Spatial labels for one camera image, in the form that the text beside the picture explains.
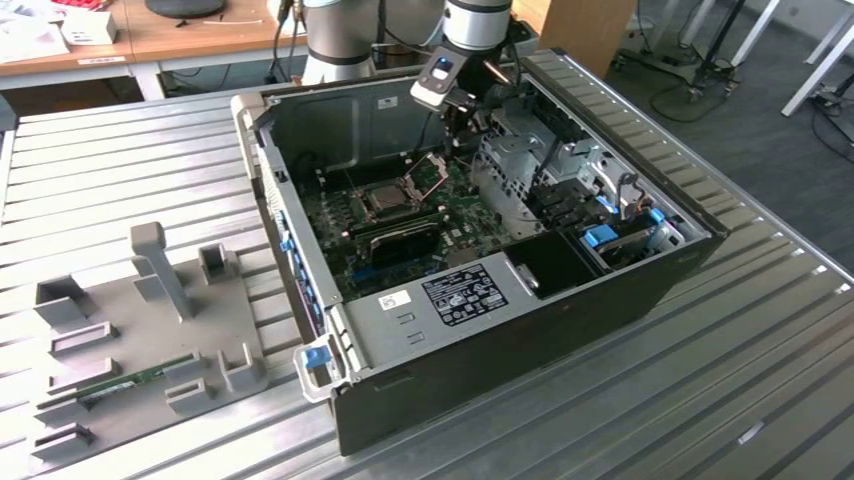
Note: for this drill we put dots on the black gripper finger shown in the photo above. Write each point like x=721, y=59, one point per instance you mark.
x=454, y=130
x=475, y=120

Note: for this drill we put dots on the silver CPU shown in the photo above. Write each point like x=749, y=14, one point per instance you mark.
x=387, y=200

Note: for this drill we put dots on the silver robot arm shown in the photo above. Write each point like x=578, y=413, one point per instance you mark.
x=477, y=25

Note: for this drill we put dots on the CPU socket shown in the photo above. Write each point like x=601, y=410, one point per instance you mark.
x=359, y=197

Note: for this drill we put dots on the silver drive cage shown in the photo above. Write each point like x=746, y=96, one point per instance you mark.
x=514, y=150

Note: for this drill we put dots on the green motherboard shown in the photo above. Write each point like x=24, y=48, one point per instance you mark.
x=467, y=215

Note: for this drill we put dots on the wooden cabinet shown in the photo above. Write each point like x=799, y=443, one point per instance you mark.
x=587, y=30

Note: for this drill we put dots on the black graphics card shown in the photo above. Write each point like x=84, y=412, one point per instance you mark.
x=400, y=247

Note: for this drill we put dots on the blue drive latch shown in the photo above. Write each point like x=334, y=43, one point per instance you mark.
x=603, y=205

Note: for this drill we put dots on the hard disk in blue carrier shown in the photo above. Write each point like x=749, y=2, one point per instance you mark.
x=601, y=236

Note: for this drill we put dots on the black power supply label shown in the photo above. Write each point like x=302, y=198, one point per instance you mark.
x=463, y=295

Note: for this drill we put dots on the blue expansion latch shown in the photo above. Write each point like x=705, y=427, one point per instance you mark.
x=286, y=246

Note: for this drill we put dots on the white square sticker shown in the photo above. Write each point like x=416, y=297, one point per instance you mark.
x=395, y=301

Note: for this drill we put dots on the black wheeled stand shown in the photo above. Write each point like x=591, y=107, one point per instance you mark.
x=718, y=37

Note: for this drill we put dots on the grey power supply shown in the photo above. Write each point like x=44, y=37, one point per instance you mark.
x=387, y=330

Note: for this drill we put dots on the wooden desk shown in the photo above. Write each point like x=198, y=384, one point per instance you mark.
x=200, y=40

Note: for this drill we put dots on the white table leg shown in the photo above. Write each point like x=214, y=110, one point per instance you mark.
x=754, y=35

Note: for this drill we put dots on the black round object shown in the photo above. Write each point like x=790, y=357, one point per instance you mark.
x=183, y=7

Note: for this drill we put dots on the dark grey PC case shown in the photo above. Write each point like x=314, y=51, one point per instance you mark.
x=467, y=380

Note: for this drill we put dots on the blue case latch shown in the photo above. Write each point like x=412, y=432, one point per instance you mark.
x=315, y=359

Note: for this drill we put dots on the white cardboard box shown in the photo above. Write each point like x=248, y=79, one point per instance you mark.
x=90, y=27

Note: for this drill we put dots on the red item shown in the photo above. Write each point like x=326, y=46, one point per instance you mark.
x=80, y=4

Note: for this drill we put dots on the grey parts rack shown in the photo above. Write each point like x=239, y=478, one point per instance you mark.
x=134, y=345

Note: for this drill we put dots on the white paper stack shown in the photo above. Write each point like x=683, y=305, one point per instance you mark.
x=27, y=40

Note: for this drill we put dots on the green RAM stick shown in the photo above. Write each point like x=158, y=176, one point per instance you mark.
x=120, y=384

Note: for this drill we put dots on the white tape piece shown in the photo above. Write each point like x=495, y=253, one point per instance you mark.
x=750, y=433

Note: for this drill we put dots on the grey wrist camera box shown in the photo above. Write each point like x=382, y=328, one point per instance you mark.
x=437, y=80

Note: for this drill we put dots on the white case wall sticker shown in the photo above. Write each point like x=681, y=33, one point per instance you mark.
x=388, y=102

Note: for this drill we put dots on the white table frame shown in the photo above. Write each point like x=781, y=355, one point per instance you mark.
x=817, y=83

